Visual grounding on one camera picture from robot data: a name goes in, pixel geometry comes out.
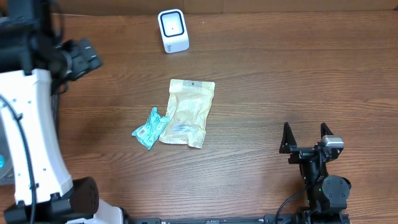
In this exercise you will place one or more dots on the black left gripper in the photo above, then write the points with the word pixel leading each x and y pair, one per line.
pixel 84 58

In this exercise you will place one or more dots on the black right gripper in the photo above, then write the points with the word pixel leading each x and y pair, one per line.
pixel 300 153

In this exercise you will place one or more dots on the teal snack packet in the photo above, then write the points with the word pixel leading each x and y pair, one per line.
pixel 148 133

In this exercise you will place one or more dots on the beige paper pouch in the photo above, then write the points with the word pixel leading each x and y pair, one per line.
pixel 188 107

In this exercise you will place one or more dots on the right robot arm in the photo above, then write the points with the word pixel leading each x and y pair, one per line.
pixel 326 193

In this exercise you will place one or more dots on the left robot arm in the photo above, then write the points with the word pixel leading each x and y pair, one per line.
pixel 35 63

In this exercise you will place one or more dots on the white barcode scanner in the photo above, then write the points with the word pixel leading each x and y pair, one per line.
pixel 173 31

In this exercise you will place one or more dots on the grey plastic mesh basket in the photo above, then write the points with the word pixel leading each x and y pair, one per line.
pixel 7 175

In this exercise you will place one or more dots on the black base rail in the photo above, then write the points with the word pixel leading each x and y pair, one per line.
pixel 267 219

